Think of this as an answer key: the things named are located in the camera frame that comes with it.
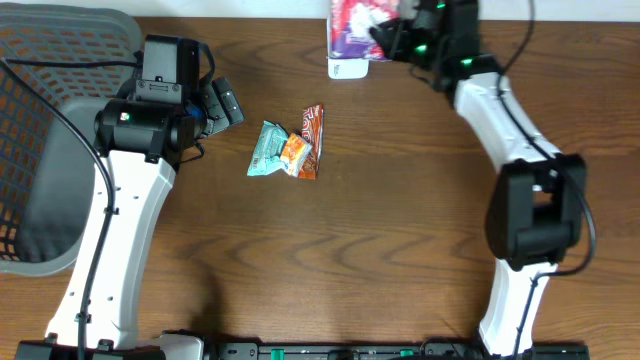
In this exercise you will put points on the teal snack packet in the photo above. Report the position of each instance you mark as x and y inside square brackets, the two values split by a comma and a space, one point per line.
[266, 156]

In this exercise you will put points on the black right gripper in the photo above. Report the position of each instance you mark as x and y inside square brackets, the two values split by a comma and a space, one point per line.
[394, 48]

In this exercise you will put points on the red purple snack bag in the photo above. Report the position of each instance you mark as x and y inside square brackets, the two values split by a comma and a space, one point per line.
[377, 11]

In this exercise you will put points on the red orange patterned snack packet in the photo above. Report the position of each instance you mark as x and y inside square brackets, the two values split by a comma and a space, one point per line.
[312, 132]

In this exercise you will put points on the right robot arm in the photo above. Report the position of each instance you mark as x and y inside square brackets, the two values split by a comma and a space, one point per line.
[537, 210]

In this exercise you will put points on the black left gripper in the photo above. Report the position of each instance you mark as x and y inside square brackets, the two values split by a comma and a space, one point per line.
[220, 107]

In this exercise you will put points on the small orange snack packet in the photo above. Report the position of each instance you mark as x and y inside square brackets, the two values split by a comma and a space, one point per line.
[294, 154]

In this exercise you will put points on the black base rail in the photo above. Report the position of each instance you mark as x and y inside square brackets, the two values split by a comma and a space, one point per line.
[375, 351]

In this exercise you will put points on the white barcode scanner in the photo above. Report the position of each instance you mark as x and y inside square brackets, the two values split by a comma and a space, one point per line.
[347, 67]

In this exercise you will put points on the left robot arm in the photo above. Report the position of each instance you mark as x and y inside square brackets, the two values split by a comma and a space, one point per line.
[140, 137]

